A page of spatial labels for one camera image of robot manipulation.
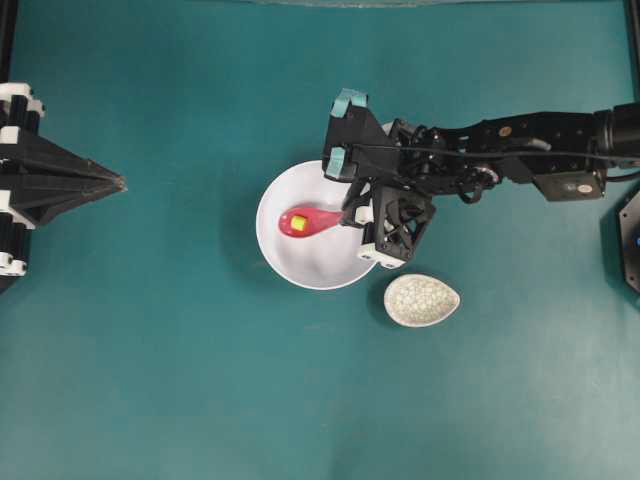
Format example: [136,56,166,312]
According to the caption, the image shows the black frame post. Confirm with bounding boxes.
[0,0,18,83]
[623,0,640,101]

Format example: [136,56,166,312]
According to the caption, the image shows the white round bowl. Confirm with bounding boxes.
[256,160,375,290]

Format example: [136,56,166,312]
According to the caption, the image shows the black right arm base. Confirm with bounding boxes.
[600,183,639,303]

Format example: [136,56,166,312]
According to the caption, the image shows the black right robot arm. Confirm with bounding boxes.
[322,89,639,203]

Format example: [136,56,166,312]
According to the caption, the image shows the black left frame post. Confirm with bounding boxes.
[0,0,18,83]

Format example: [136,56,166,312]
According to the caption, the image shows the black right frame post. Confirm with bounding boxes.
[623,0,640,101]

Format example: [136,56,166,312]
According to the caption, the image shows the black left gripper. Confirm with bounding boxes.
[1,82,124,292]

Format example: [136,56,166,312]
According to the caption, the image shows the speckled ceramic spoon rest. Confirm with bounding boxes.
[383,274,461,328]

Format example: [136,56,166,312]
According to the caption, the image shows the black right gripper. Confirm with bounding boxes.
[322,88,400,181]

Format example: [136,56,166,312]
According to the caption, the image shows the yellow hexagonal prism block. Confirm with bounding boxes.
[290,215,307,232]

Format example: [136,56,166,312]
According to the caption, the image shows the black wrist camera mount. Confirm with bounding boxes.
[340,179,436,269]

